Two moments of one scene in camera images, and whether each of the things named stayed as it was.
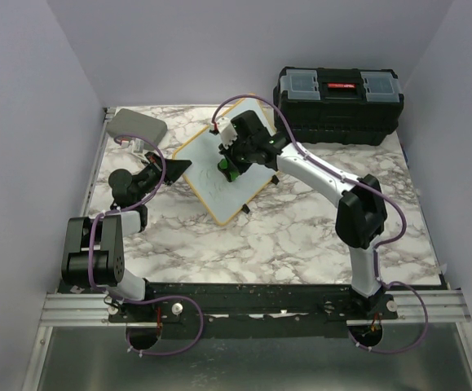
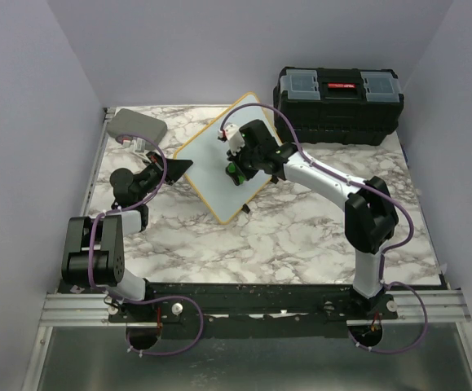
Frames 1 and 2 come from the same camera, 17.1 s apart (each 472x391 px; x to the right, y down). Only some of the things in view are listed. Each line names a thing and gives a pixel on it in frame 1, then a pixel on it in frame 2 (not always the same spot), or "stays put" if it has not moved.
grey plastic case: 125,121 stays put
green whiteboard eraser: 231,174 to 233,170
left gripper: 175,168 stays put
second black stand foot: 245,208 stays put
